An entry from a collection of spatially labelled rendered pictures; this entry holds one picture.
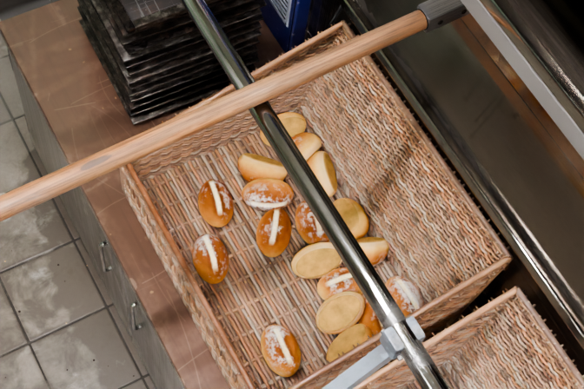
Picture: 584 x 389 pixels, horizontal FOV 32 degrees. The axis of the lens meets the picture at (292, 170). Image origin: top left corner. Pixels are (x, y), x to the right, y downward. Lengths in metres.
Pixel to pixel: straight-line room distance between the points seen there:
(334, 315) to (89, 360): 0.82
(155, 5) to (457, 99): 0.57
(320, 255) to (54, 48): 0.73
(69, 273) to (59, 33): 0.65
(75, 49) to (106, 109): 0.16
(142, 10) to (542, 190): 0.76
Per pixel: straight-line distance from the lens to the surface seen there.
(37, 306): 2.53
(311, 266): 1.87
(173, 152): 1.95
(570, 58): 1.23
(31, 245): 2.60
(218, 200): 1.91
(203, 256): 1.86
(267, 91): 1.37
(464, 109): 1.65
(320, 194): 1.32
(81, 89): 2.12
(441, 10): 1.48
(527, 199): 1.60
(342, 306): 1.83
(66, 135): 2.06
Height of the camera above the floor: 2.34
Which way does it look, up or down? 60 degrees down
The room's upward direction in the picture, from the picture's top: 11 degrees clockwise
